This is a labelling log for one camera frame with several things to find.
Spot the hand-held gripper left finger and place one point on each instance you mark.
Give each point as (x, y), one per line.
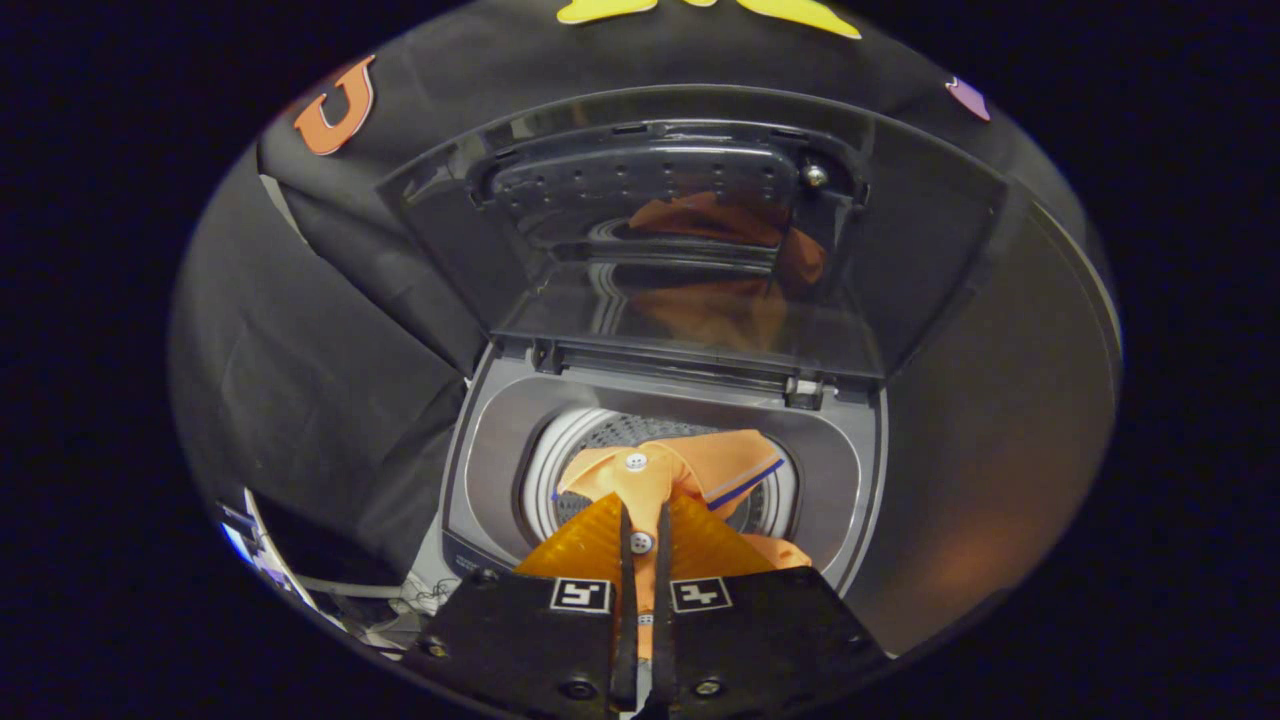
(626, 650)

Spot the orange polo shirt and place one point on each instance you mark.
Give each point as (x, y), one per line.
(700, 465)

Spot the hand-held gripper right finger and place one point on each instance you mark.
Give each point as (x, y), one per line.
(663, 650)

